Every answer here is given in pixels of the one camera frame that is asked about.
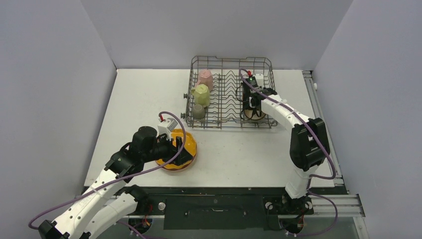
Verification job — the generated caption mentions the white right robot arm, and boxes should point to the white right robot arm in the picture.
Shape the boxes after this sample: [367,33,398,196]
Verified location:
[242,78,330,213]

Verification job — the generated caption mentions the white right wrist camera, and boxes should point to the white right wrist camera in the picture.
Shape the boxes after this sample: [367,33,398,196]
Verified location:
[246,71,265,89]

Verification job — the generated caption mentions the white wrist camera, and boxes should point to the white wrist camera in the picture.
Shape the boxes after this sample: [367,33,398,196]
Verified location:
[246,71,265,89]
[157,118,178,140]

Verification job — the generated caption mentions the aluminium frame rail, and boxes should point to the aluminium frame rail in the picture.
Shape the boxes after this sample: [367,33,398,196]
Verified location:
[302,70,367,219]

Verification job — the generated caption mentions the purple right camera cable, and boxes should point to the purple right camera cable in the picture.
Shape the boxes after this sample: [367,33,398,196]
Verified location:
[239,68,338,238]

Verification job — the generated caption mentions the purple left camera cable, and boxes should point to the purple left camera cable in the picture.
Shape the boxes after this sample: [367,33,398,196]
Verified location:
[28,111,187,230]

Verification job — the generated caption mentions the pink plate under orange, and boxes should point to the pink plate under orange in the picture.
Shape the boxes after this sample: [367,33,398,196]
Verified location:
[163,156,196,172]

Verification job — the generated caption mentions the orange polka dot plate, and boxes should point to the orange polka dot plate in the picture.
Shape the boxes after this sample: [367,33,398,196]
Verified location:
[155,128,197,165]

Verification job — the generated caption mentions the pink mug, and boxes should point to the pink mug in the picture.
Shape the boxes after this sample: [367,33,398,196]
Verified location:
[196,69,213,92]

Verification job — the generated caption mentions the purple camera cable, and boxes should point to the purple camera cable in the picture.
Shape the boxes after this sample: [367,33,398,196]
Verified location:
[28,111,187,230]
[239,68,338,238]

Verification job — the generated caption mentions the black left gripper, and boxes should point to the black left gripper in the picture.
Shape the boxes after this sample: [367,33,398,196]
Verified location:
[142,132,192,165]

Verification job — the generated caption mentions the small grey-green cup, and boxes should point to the small grey-green cup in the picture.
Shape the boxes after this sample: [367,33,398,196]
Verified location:
[192,104,206,120]

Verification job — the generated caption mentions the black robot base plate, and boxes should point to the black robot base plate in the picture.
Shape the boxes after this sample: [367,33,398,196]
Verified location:
[125,187,314,232]

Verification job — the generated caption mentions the pale yellow mug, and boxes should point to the pale yellow mug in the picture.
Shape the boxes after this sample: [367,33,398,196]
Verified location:
[191,84,210,108]

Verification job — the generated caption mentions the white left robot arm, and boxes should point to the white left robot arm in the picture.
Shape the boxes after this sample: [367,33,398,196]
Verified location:
[37,126,197,239]

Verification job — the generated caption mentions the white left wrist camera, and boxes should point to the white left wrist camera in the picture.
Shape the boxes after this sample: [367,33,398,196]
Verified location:
[157,118,178,140]

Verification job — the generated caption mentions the grey wire dish rack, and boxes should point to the grey wire dish rack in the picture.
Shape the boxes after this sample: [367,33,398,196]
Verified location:
[181,55,278,128]

